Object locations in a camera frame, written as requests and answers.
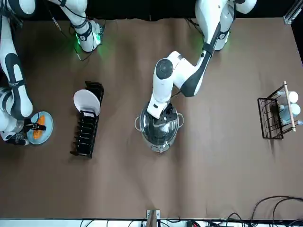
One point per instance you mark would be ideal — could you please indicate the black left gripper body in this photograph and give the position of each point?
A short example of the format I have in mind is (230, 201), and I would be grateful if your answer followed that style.
(169, 114)

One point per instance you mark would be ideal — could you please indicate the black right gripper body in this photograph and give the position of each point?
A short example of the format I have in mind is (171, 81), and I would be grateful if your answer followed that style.
(29, 126)

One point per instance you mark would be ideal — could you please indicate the orange corn cob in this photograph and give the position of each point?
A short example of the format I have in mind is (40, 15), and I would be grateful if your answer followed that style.
(38, 136)

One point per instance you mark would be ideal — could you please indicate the glass pot lid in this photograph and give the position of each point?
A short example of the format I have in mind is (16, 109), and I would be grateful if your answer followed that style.
(146, 127)

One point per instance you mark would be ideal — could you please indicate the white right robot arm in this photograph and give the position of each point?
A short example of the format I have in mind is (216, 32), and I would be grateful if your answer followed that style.
(23, 104)

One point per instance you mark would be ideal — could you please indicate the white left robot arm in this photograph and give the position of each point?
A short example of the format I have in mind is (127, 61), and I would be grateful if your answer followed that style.
(163, 87)

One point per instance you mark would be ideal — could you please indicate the light blue plate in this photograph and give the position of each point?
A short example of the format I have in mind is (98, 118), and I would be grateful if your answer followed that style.
(48, 125)

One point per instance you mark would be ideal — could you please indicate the grey steel cooking pot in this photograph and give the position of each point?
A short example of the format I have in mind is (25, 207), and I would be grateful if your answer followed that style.
(165, 146)

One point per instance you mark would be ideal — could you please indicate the white plate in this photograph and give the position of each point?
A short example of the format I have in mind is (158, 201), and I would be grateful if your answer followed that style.
(86, 100)

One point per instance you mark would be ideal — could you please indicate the black dish rack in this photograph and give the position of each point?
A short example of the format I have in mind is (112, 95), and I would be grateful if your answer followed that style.
(82, 139)

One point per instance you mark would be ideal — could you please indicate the white cup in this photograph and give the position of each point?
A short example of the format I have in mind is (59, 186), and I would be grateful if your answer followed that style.
(293, 96)

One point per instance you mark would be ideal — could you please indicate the light blue cup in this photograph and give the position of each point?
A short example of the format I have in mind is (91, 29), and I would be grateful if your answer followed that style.
(295, 110)

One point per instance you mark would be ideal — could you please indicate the aluminium profile post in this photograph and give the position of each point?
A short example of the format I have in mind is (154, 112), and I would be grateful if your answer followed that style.
(152, 218)
(293, 14)

